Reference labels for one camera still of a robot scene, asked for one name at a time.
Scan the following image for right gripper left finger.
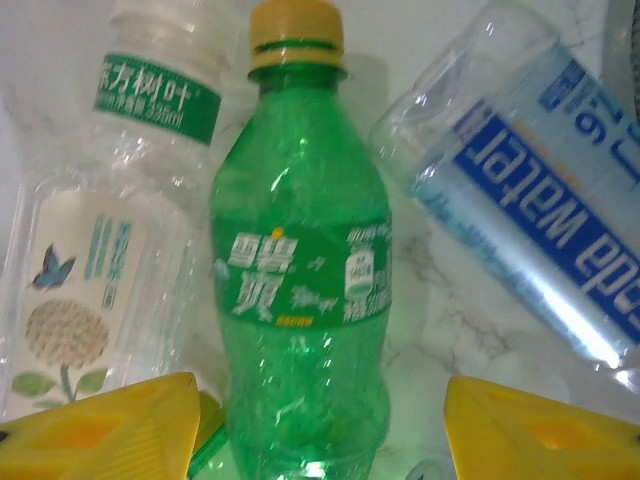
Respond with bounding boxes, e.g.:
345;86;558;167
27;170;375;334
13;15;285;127
0;372;201;480

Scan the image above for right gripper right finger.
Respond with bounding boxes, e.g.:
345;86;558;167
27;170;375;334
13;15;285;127
443;375;640;480

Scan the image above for green Sprite bottle yellow cap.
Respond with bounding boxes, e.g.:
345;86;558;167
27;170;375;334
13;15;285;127
188;392;231;480
209;0;394;480

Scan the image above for clear soda water bottle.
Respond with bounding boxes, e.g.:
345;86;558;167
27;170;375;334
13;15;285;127
369;0;640;381

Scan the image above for clear tea bottle white cap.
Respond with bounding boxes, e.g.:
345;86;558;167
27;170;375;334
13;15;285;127
0;0;229;416

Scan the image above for grey waste bin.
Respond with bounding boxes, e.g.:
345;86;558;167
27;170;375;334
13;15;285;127
602;0;640;124

